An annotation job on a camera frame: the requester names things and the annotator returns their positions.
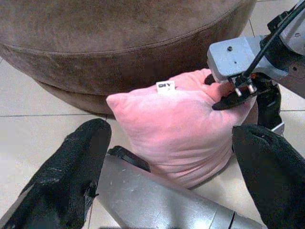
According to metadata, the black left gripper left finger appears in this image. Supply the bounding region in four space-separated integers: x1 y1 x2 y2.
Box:
0 118 112 229

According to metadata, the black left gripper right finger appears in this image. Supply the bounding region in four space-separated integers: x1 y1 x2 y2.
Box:
232 124 305 229

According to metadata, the pink velvet pillow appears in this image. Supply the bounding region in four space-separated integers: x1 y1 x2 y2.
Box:
106 68 259 189

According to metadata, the brown round velvet sofa chair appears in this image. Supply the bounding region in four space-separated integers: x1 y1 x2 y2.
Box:
0 0 257 115

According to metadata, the silver robot leg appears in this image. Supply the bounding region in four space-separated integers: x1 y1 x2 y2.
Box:
95 145 265 229

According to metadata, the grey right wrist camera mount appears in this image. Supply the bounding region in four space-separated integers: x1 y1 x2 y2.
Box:
206 35 290 84

